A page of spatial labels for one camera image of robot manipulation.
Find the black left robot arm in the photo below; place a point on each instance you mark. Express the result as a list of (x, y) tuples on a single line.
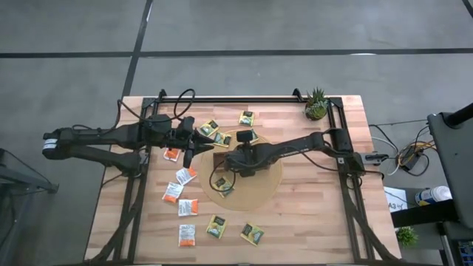
[(96, 136)]

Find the potted succulent plant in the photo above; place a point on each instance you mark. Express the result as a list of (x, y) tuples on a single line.
[(316, 109)]

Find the black aluminium table frame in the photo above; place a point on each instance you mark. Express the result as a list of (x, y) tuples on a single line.
[(258, 99)]

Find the white wipes canister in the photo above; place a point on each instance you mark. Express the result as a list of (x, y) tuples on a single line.
[(432, 196)]

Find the black electronics box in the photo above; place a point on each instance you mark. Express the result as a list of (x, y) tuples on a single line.
[(410, 157)]

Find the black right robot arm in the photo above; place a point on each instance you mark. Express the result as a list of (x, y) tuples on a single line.
[(295, 149)]

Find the grey metal cart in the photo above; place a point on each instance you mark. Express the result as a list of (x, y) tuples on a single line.
[(22, 181)]

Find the dark desk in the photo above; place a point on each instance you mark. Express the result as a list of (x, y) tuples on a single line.
[(454, 166)]

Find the small green plant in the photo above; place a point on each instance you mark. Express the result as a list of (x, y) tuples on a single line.
[(406, 236)]

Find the white paper sheet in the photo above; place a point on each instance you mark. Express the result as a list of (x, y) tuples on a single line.
[(397, 197)]

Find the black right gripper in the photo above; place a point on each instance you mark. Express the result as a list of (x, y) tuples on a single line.
[(247, 162)]

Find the white orange tea bag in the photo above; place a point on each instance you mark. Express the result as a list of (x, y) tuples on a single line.
[(172, 192), (186, 235), (188, 207), (171, 155), (186, 176)]

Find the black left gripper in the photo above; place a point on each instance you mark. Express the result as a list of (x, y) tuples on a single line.
[(188, 159)]

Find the round woven straw placemat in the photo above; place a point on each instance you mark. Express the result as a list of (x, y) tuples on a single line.
[(258, 196)]

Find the wooden compartment tea box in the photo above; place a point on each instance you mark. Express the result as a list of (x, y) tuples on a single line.
[(218, 162)]

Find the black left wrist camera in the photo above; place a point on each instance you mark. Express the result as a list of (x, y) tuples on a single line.
[(186, 125)]

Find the black low shelf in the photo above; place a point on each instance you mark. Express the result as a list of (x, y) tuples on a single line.
[(425, 214)]

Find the green lemon lime tea bag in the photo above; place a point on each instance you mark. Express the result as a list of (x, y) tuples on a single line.
[(247, 118), (222, 139), (208, 127), (221, 183), (252, 233), (255, 136), (217, 226)]

